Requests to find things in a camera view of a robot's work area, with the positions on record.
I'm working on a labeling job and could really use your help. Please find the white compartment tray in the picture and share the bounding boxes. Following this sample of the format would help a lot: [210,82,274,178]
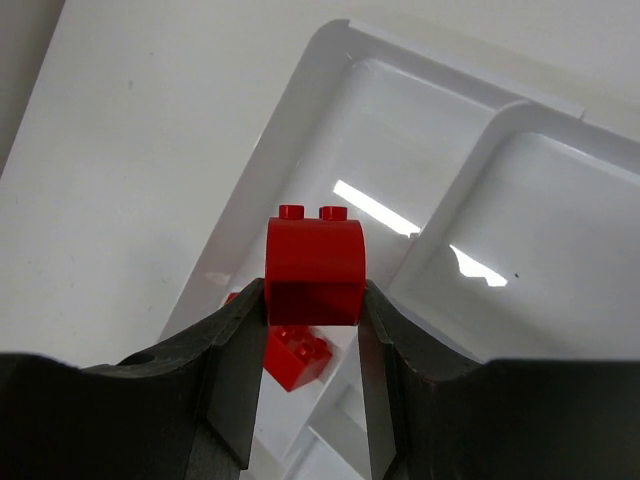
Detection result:
[165,20,639,479]

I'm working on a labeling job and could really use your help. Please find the red rectangular lego brick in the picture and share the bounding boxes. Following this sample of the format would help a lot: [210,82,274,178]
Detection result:
[218,287,332,392]

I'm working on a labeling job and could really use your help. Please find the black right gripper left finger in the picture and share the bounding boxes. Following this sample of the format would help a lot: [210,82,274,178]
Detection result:
[1,279,266,479]

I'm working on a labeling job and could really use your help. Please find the red rounded lego brick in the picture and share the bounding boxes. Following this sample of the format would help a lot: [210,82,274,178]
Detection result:
[264,204,366,326]

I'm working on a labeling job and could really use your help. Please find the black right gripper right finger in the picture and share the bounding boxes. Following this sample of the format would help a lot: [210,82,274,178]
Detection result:
[358,283,639,479]

